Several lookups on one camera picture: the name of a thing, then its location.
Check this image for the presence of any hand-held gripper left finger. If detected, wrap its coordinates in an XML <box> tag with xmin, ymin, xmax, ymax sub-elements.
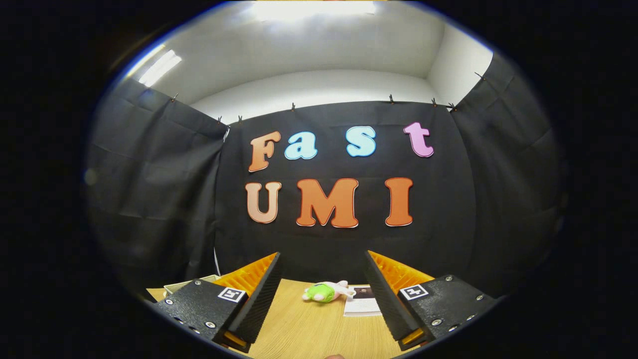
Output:
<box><xmin>152</xmin><ymin>252</ymin><xmax>284</xmax><ymax>354</ymax></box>

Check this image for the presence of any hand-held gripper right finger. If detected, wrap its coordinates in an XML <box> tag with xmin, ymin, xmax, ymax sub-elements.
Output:
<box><xmin>363</xmin><ymin>250</ymin><xmax>501</xmax><ymax>352</ymax></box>

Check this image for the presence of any beige fabric storage box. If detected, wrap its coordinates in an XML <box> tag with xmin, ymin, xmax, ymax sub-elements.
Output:
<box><xmin>162</xmin><ymin>274</ymin><xmax>221</xmax><ymax>296</ymax></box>

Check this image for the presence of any white book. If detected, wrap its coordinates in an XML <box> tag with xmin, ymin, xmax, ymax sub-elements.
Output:
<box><xmin>343</xmin><ymin>284</ymin><xmax>382</xmax><ymax>317</ymax></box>

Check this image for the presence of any green and pink plush toy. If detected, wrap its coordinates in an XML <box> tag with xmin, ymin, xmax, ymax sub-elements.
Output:
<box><xmin>302</xmin><ymin>281</ymin><xmax>355</xmax><ymax>304</ymax></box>

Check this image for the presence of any black backdrop cloth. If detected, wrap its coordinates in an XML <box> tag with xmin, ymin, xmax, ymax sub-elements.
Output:
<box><xmin>85</xmin><ymin>52</ymin><xmax>569</xmax><ymax>300</ymax></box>

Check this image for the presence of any ceiling light panel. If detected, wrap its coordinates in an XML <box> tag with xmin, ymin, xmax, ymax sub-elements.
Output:
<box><xmin>139</xmin><ymin>49</ymin><xmax>182</xmax><ymax>88</ymax></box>

